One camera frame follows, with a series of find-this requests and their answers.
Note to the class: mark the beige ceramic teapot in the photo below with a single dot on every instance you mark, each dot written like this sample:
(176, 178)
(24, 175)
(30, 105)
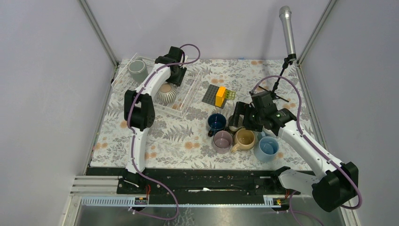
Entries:
(244, 140)

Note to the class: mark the cream brown steel tumbler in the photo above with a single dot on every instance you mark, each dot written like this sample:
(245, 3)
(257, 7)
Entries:
(232, 127)

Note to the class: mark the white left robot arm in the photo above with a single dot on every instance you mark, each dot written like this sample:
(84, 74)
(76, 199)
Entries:
(139, 111)

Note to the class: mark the floral table mat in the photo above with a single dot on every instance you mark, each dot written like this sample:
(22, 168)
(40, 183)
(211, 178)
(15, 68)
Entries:
(174, 142)

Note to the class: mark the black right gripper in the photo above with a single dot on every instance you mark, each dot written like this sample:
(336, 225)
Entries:
(243, 109)

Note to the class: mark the light blue cup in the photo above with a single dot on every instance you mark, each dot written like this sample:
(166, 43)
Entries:
(266, 147)

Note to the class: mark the dark blue mug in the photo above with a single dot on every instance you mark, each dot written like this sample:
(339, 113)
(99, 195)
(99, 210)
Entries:
(216, 122)

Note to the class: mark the silver microphone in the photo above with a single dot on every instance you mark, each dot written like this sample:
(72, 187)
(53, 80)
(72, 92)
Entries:
(285, 16)

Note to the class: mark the beige ribbed cup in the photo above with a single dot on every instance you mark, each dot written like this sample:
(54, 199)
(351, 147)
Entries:
(167, 93)

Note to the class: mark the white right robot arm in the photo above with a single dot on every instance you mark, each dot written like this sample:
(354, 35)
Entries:
(333, 183)

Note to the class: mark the mauve pink cup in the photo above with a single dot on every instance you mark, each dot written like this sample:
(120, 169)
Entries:
(222, 142)

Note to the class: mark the green lattice lego piece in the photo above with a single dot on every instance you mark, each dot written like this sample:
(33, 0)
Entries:
(230, 95)

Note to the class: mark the yellow lego block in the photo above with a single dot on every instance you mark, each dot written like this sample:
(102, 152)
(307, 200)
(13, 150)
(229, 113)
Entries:
(220, 97)

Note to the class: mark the grey ceramic cup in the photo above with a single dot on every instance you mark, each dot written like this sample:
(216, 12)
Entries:
(138, 70)

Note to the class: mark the grey slotted cable duct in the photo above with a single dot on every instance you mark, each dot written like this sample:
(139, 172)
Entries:
(109, 201)

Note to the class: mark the grey lego baseplate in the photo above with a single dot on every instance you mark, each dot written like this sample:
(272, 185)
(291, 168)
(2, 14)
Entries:
(210, 95)

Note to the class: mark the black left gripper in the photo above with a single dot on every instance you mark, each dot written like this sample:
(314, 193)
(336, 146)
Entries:
(177, 81)

